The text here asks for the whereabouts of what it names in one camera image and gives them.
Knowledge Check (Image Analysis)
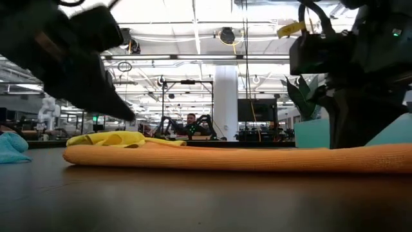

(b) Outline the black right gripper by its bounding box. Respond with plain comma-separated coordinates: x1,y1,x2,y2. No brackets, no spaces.
324,0,412,150

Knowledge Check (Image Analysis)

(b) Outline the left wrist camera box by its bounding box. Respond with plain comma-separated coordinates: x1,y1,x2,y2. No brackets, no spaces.
69,5,125,52

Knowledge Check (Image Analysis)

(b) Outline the person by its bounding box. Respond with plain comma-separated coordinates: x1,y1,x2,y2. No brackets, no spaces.
180,113,210,137

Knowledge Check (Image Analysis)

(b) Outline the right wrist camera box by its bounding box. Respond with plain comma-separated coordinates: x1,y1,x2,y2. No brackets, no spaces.
289,31,358,77

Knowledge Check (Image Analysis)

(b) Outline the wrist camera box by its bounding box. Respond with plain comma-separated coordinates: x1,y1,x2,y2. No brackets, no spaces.
289,31,358,77
69,5,125,52

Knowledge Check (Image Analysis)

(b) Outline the potted snake plant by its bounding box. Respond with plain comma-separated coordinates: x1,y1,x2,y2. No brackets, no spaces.
281,74,329,122

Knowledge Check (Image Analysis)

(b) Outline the yellow microfiber towel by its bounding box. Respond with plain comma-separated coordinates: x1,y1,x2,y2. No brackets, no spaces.
66,130,187,149

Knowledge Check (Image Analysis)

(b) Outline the teal plastic bin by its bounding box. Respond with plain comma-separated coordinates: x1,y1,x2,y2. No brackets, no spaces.
294,112,412,150

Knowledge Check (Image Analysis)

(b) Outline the orange microfiber towel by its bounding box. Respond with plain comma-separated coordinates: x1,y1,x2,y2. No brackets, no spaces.
62,141,412,175

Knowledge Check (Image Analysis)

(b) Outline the black monitor screen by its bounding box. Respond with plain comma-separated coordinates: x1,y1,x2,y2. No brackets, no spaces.
237,98,278,122

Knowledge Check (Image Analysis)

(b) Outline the blue microfiber towel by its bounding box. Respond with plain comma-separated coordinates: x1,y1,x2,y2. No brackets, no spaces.
0,131,33,164

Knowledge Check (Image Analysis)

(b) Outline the black ceiling cable reel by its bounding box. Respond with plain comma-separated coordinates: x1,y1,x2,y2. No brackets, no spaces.
120,27,142,55
220,26,236,45

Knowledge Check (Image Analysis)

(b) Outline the black background frame rig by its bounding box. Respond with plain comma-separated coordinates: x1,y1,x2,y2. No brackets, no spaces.
160,79,215,136

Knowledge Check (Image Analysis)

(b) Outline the white building column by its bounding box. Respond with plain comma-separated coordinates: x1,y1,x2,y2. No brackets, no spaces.
213,65,239,142

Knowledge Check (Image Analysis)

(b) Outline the yellow cable tag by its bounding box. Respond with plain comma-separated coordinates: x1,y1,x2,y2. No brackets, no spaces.
276,21,306,39

